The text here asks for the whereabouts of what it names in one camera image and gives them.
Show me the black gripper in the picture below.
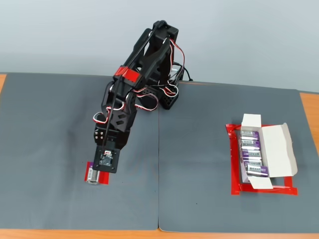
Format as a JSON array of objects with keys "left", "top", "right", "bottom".
[{"left": 94, "top": 124, "right": 132, "bottom": 151}]

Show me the silver purple nine-volt battery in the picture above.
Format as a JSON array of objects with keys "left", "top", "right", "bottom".
[
  {"left": 240, "top": 130, "right": 260, "bottom": 140},
  {"left": 243, "top": 159, "right": 263, "bottom": 167},
  {"left": 245, "top": 165, "right": 269, "bottom": 178},
  {"left": 241, "top": 139, "right": 261, "bottom": 149},
  {"left": 240, "top": 148, "right": 262, "bottom": 160},
  {"left": 86, "top": 163, "right": 99, "bottom": 185}
]

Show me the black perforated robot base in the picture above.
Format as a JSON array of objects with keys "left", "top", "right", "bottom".
[{"left": 159, "top": 84, "right": 180, "bottom": 111}]

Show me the white cardboard box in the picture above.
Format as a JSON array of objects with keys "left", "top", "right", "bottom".
[{"left": 240, "top": 114, "right": 299, "bottom": 190}]

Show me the red tape patch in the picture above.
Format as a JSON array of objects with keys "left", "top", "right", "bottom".
[{"left": 84, "top": 161, "right": 110, "bottom": 185}]

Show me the red tape band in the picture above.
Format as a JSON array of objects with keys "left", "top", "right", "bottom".
[{"left": 114, "top": 66, "right": 141, "bottom": 83}]

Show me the grey table mat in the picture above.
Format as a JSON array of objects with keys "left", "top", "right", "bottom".
[
  {"left": 0, "top": 72, "right": 160, "bottom": 231},
  {"left": 158, "top": 81, "right": 319, "bottom": 234}
]

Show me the wrist camera module black mount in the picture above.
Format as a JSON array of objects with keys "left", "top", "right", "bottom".
[{"left": 92, "top": 146, "right": 121, "bottom": 174}]

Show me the red white servo wire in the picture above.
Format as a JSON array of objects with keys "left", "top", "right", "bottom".
[
  {"left": 169, "top": 37, "right": 186, "bottom": 83},
  {"left": 92, "top": 106, "right": 125, "bottom": 124},
  {"left": 132, "top": 84, "right": 180, "bottom": 112}
]

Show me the black camera cable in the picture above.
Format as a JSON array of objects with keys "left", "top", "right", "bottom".
[{"left": 101, "top": 20, "right": 166, "bottom": 151}]

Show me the black power cable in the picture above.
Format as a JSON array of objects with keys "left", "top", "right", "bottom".
[{"left": 179, "top": 69, "right": 194, "bottom": 82}]

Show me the red tape frame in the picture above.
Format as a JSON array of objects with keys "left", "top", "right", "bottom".
[{"left": 225, "top": 123, "right": 299, "bottom": 196}]

